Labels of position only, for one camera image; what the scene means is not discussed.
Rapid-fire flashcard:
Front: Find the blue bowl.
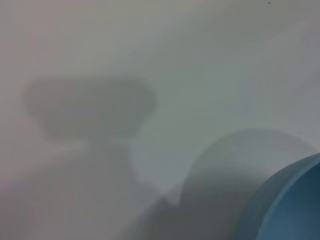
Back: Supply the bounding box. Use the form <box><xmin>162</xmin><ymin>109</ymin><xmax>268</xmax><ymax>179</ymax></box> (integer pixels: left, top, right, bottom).
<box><xmin>234</xmin><ymin>152</ymin><xmax>320</xmax><ymax>240</ymax></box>

